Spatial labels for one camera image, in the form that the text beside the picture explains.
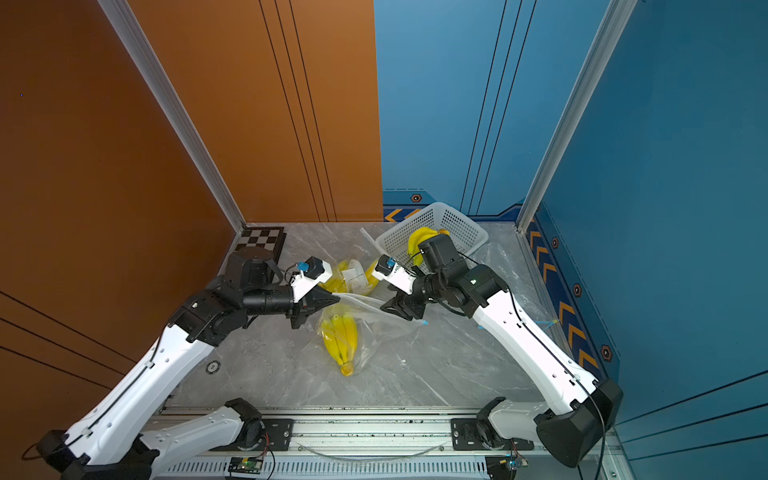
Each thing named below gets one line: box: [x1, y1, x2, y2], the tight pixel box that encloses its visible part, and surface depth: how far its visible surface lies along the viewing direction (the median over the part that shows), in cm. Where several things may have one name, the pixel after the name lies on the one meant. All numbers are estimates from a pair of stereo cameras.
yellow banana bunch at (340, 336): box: [321, 308, 358, 377], surface depth 85 cm
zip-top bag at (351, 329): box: [302, 293, 428, 377], surface depth 84 cm
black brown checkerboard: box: [235, 226, 287, 261], surface depth 114 cm
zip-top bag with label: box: [320, 228, 380, 296], surface depth 104 cm
